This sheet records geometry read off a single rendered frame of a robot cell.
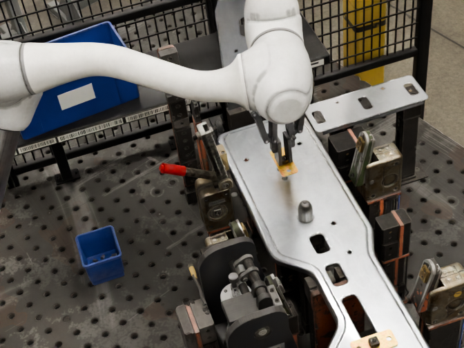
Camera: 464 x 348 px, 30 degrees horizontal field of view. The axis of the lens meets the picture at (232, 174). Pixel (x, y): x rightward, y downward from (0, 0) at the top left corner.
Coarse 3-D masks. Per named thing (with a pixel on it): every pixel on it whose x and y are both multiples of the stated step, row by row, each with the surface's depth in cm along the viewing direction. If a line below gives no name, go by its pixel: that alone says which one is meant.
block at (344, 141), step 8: (352, 128) 204; (360, 128) 204; (336, 136) 203; (344, 136) 203; (352, 136) 203; (328, 144) 205; (336, 144) 201; (344, 144) 201; (352, 144) 201; (336, 152) 200; (344, 152) 200; (352, 152) 201; (336, 160) 202; (344, 160) 202; (352, 160) 203; (344, 168) 203; (344, 176) 205; (352, 184) 209; (352, 192) 211; (360, 200) 214
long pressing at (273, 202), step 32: (256, 128) 205; (256, 160) 197; (320, 160) 195; (256, 192) 191; (288, 192) 190; (320, 192) 189; (256, 224) 184; (288, 224) 183; (320, 224) 182; (352, 224) 181; (288, 256) 177; (320, 256) 176; (352, 256) 176; (320, 288) 171; (352, 288) 170; (384, 288) 169; (384, 320) 164
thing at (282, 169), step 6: (282, 150) 192; (282, 156) 189; (276, 162) 189; (282, 162) 188; (288, 162) 189; (282, 168) 188; (288, 168) 188; (294, 168) 187; (282, 174) 186; (288, 174) 186
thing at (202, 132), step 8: (200, 128) 175; (208, 128) 177; (216, 128) 176; (192, 136) 176; (200, 136) 175; (208, 136) 174; (208, 144) 176; (208, 152) 177; (216, 152) 178; (216, 160) 180; (216, 168) 181; (224, 168) 182; (224, 176) 184
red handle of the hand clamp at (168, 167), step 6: (162, 168) 178; (168, 168) 178; (174, 168) 179; (180, 168) 180; (186, 168) 181; (192, 168) 182; (174, 174) 180; (180, 174) 180; (186, 174) 181; (192, 174) 182; (198, 174) 182; (204, 174) 183; (210, 174) 184; (216, 180) 185
